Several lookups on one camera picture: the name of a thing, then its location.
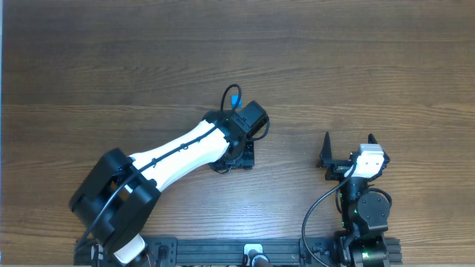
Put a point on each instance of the mounting rail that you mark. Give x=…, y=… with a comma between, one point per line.
x=215, y=252

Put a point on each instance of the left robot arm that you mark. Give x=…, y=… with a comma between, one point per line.
x=185, y=155

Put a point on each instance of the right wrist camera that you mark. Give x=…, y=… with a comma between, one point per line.
x=367, y=161

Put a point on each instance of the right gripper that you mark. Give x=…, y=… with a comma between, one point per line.
x=335, y=168

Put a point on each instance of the blue cube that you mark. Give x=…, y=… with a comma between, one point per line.
x=235, y=99

